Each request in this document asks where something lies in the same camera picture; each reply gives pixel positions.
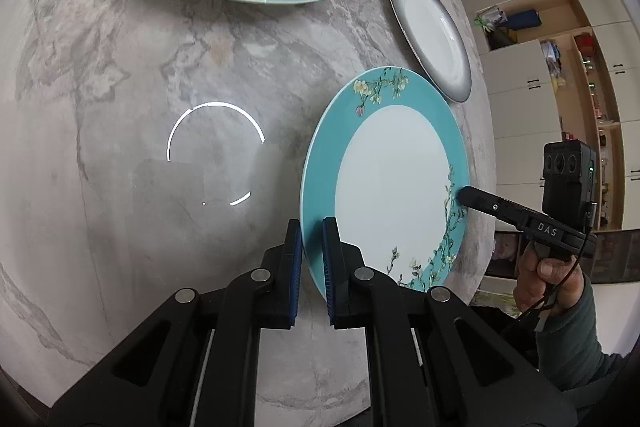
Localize right hand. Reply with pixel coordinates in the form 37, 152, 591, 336
513, 243, 585, 315

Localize grey rimmed white plate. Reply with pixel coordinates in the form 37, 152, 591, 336
390, 0, 472, 103

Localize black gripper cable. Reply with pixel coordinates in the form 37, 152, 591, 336
516, 200, 599, 333

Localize beige wall cabinet unit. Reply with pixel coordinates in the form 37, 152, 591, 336
462, 0, 639, 231

